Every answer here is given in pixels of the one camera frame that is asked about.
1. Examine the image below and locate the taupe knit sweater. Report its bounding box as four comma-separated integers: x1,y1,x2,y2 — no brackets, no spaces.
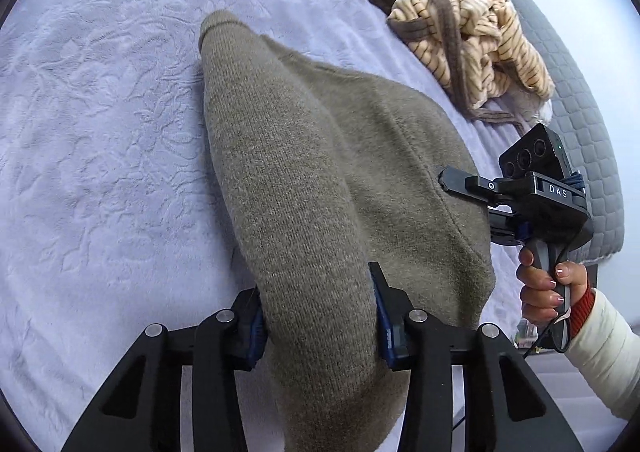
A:
200,11,496,451

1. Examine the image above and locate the right forearm white sleeve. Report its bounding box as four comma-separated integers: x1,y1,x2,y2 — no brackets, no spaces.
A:
566,288,639,420

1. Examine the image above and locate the person's right hand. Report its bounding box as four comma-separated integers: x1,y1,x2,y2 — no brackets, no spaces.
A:
518,248,590,328

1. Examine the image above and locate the grey quilted headboard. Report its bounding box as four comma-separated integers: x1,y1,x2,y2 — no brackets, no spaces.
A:
512,0,625,266

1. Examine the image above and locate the cream striped brown garment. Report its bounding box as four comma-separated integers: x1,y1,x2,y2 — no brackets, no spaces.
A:
368,0,555,132

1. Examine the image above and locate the lavender embossed bedspread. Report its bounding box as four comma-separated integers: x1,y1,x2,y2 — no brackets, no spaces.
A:
1,0,518,451

